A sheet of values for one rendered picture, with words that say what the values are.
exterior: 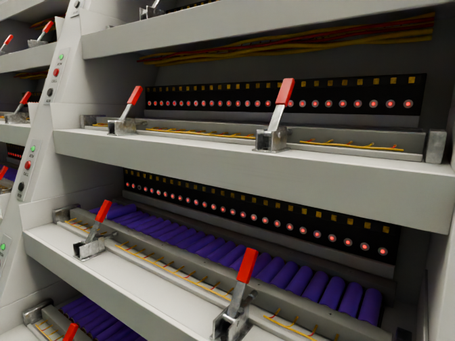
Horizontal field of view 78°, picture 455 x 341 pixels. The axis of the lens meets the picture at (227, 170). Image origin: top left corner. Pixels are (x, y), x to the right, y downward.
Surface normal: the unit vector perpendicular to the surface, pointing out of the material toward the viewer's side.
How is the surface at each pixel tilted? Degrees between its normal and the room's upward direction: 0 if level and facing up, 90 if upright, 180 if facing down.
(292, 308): 111
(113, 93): 90
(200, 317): 21
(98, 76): 90
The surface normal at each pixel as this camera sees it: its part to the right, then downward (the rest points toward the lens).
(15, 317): 0.82, 0.14
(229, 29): -0.57, 0.16
